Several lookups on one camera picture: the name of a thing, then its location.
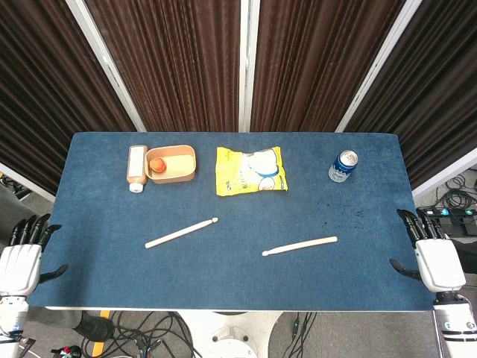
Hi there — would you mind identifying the blue table cloth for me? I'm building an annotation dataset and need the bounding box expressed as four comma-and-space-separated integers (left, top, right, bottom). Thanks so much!
29, 132, 437, 311

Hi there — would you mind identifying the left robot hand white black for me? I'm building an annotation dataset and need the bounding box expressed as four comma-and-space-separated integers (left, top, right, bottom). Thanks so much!
0, 213, 69, 298

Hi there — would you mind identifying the blue white drink can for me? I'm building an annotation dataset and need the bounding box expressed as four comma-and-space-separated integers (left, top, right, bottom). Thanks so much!
328, 150, 359, 183

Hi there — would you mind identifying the light wooden drumstick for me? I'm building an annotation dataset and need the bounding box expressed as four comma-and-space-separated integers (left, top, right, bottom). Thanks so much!
144, 216, 219, 250
262, 236, 338, 257

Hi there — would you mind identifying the white frame post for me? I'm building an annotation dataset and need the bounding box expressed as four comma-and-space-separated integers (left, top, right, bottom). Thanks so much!
411, 147, 477, 198
0, 162, 57, 204
334, 0, 424, 134
65, 0, 147, 133
238, 0, 261, 133

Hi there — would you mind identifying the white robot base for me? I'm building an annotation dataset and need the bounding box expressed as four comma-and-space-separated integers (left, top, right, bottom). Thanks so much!
177, 310, 284, 358

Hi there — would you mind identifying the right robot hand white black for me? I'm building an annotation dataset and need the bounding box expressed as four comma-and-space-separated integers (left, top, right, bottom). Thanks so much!
389, 208, 467, 294

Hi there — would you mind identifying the brown bottle white cap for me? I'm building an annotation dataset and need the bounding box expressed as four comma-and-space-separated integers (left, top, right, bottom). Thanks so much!
126, 145, 149, 194

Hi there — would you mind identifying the brown curtain panel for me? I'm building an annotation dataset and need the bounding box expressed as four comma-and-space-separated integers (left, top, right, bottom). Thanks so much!
84, 0, 242, 133
344, 0, 477, 180
250, 0, 406, 133
0, 0, 137, 195

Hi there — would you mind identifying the black floor cable bundle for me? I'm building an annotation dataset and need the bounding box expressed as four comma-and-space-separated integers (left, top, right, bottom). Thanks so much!
277, 311, 318, 358
434, 175, 477, 210
83, 311, 204, 358

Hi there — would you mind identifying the yellow snack bag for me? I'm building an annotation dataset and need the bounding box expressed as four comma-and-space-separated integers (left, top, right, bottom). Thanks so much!
215, 145, 288, 198

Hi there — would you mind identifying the brown paper container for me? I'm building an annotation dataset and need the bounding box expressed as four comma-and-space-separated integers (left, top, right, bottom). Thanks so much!
145, 144, 198, 186

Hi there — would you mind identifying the black power strip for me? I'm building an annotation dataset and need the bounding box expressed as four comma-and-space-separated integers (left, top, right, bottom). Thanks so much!
419, 207, 477, 236

